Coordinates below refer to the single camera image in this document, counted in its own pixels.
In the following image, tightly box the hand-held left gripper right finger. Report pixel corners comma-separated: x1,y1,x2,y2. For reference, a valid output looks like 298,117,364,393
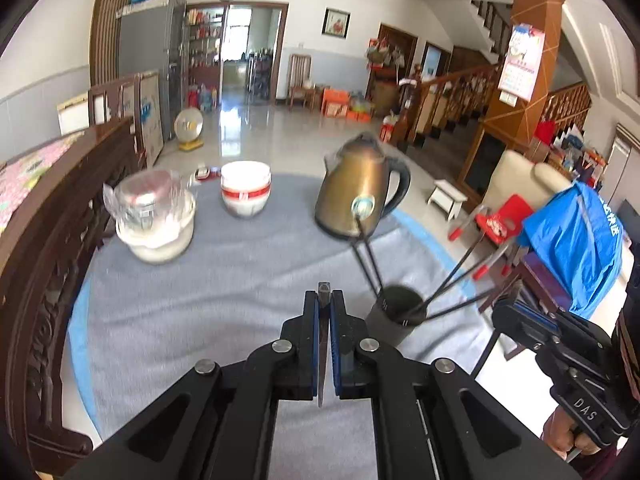
330,289,581,480

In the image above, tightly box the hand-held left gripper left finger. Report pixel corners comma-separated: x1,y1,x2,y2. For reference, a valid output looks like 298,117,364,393
65,290,321,480

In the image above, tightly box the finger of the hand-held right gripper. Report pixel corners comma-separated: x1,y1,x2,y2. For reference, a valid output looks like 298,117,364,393
492,299,552,349
512,296,564,331

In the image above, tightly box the dark metal chopstick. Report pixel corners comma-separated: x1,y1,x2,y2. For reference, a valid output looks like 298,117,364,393
318,282,334,409
349,240,383,303
355,216,388,299
422,236,485,308
399,290,502,323

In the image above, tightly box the dark grey utensil holder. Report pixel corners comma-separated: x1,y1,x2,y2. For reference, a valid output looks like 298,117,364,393
365,285,430,346

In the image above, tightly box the person's right forearm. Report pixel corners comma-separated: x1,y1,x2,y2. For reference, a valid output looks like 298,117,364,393
575,305,640,480

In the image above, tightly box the person's right hand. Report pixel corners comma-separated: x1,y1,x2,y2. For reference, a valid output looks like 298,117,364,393
542,409,597,464

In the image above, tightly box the dark wooden stool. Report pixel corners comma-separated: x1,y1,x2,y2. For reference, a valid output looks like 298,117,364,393
472,250,576,379

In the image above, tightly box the blue jacket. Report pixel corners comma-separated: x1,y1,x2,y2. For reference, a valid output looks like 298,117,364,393
522,182,626,316

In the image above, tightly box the grey blue-edged round tablecloth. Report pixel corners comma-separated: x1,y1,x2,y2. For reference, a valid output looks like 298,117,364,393
67,172,494,480

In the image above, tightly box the red child's chair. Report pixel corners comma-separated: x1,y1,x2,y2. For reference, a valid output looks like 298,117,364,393
448,194,534,281

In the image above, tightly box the cream armchair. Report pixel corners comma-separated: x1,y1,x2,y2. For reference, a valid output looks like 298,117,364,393
482,150,576,231

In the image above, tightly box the white wooden stool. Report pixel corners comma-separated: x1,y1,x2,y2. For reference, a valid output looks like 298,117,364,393
427,179,469,221

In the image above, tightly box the bronze electric kettle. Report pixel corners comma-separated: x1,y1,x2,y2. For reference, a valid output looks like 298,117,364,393
314,132,412,242

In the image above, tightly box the pile of colourful boxes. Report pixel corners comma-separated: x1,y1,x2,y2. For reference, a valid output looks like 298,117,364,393
535,120,609,181

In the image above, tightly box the red banded white bowl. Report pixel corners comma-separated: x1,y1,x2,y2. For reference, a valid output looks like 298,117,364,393
220,161,273,202

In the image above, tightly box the clear glass lidded jar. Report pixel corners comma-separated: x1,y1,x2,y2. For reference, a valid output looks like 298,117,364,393
103,170,196,234

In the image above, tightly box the red gift bag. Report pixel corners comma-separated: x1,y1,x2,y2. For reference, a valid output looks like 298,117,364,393
380,112,401,144

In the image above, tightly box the wooden staircase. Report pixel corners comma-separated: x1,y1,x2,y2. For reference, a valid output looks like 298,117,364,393
400,0,511,181

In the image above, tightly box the orange cardboard box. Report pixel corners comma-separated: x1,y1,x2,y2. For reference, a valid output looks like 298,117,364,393
320,87,351,120

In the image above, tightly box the light wooden chair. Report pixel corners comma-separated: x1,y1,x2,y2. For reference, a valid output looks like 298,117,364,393
288,54,316,111

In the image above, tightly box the white blue-printed chest freezer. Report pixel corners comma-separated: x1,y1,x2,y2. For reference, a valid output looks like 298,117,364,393
137,72,165,169

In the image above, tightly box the orange brown pillar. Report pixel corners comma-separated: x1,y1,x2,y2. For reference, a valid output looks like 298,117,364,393
480,0,566,146

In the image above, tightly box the shelf of bottles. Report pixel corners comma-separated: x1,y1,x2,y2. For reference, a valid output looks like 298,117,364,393
185,5,226,106

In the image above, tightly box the dark wooden dining chair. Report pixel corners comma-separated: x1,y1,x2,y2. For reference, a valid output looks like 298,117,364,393
87,74,141,129

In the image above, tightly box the framed flower picture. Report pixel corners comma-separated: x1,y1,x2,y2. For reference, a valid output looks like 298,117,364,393
322,8,350,39

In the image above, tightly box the grey refrigerator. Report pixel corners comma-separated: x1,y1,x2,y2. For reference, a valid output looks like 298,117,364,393
117,0,189,139

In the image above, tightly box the small white appliance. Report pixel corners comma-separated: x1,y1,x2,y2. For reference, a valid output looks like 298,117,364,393
57,94,91,136

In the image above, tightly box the floral table cover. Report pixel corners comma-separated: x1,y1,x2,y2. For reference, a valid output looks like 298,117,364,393
0,130,86,231

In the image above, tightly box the brown window blind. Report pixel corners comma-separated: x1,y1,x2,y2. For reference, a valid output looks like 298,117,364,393
90,0,156,86

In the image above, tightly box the pink wall calendar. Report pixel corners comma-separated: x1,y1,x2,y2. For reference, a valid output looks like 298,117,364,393
497,22,546,108

